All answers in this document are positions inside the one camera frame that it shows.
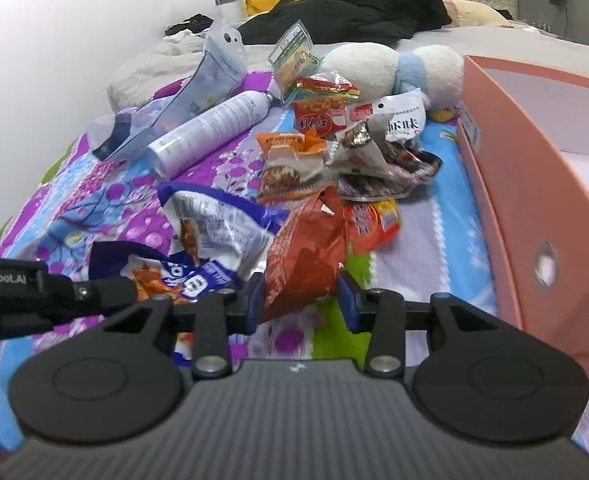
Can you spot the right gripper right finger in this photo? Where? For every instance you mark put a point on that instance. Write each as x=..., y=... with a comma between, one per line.
x=384, y=315

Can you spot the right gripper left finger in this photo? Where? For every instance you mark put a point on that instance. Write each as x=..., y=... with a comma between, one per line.
x=216, y=316

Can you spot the blue white chip bag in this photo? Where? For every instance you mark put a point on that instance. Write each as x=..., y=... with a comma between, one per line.
x=220, y=240

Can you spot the dark red snack bag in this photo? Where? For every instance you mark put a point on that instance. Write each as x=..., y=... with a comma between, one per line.
x=306, y=255

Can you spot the orange braised meat snack bag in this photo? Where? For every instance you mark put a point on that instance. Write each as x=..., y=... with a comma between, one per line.
x=295, y=166

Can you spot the red yellow snack bag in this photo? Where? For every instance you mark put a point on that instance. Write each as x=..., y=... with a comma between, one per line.
x=319, y=103

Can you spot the floral purple blue blanket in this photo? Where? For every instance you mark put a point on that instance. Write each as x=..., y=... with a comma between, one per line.
x=81, y=201

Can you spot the small orange yellow snack packet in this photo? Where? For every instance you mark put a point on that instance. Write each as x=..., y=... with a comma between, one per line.
x=371, y=225

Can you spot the white clear meat snack bag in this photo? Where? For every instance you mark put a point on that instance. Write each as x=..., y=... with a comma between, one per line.
x=395, y=123

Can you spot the white spray can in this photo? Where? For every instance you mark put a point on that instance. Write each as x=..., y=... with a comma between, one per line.
x=189, y=143

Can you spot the silver triangular snack packet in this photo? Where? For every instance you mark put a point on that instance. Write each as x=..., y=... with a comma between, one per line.
x=357, y=154

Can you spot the pink cardboard box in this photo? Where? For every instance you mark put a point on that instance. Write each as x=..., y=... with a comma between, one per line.
x=524, y=139

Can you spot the white blue plush toy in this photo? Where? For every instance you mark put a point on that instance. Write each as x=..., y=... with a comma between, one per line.
x=377, y=71

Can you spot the translucent purple standup pouch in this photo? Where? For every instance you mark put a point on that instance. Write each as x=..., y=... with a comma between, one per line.
x=221, y=70

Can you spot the beige crumpled blanket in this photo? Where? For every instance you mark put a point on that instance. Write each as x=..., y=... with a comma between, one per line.
x=152, y=74

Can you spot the green clear snack packet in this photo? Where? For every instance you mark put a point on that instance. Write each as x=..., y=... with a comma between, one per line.
x=291, y=58

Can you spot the black clothing pile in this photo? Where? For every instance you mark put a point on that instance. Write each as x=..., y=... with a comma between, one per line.
x=333, y=21

